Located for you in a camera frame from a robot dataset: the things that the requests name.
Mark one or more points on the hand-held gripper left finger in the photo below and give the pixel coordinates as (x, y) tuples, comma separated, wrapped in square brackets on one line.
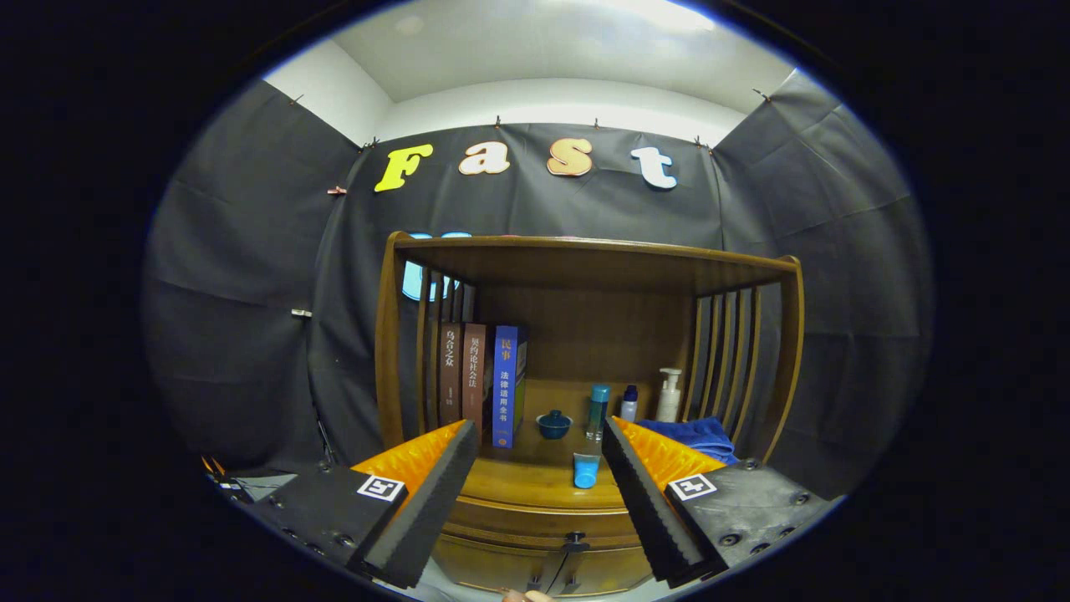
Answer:
[(426, 510)]

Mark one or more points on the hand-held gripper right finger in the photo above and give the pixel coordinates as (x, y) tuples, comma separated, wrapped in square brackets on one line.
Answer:
[(648, 510)]

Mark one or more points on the blue squeeze tube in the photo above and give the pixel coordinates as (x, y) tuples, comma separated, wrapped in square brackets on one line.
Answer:
[(586, 472)]

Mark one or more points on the wooden drawer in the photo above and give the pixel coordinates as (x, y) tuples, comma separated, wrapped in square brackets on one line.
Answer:
[(510, 518)]

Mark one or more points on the wooden cabinet door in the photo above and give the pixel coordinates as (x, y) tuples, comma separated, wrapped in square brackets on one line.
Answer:
[(485, 564), (606, 568)]

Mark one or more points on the wooden countertop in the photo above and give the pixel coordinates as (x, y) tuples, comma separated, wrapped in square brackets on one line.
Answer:
[(527, 481)]

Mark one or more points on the wooden cabinet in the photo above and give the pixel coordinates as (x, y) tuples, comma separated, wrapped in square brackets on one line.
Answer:
[(585, 334)]

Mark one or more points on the blue folded towel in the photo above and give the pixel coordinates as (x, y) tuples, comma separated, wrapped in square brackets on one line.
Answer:
[(698, 436)]

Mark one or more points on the white bottle blue cap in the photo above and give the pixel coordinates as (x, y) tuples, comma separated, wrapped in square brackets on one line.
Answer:
[(629, 408)]

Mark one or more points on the white pump bottle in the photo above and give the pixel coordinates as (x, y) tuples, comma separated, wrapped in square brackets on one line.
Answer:
[(668, 405)]

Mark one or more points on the teal glass bottle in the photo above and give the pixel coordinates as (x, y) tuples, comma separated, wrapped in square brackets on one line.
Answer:
[(598, 410)]

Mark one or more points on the blue lidded teacup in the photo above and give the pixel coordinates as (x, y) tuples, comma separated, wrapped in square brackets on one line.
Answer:
[(554, 426)]

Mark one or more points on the dark brown book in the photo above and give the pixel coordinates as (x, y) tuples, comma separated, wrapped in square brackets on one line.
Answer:
[(450, 372)]

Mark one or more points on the reddish brown book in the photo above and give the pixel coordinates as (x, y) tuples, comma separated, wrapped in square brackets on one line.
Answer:
[(473, 372)]

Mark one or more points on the blue book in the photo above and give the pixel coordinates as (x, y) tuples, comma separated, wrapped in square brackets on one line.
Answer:
[(504, 385)]

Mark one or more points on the black backdrop cloth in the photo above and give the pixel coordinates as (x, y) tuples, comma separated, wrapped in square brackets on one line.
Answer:
[(836, 276)]

